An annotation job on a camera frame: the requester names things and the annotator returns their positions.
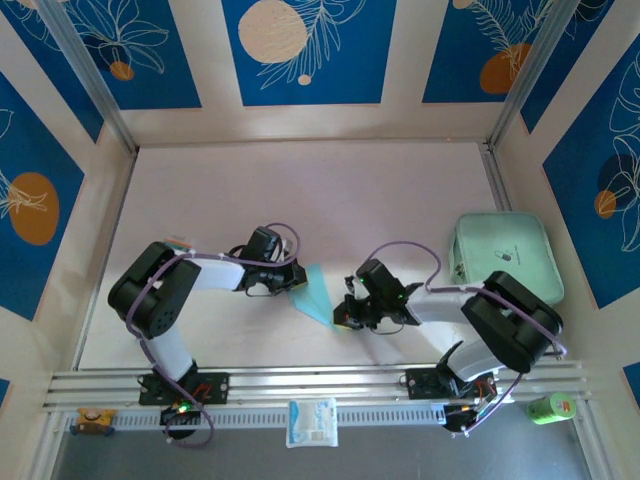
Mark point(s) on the light blue paper sheet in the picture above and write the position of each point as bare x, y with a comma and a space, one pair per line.
312, 295

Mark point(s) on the aluminium mounting rail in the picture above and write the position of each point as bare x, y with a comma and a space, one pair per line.
310, 382

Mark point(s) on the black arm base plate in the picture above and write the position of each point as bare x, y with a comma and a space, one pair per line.
220, 387
415, 384

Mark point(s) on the white tissue pack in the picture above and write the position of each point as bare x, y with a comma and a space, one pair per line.
310, 422

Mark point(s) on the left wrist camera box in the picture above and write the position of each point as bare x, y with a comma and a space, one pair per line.
288, 246

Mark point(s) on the aluminium side rail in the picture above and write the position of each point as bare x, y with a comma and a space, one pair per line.
124, 190
497, 175

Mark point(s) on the aluminium frame post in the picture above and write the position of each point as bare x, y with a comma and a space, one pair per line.
531, 75
90, 75

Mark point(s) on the small printed sachet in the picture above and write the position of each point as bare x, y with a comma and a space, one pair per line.
177, 241

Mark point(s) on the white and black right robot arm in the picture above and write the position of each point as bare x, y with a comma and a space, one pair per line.
515, 325

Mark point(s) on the black controller board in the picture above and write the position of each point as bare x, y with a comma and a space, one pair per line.
457, 415
182, 408

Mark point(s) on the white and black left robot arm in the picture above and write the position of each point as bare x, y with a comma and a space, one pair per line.
155, 295

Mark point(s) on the mint green zipper pouch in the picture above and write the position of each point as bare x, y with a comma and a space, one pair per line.
520, 240

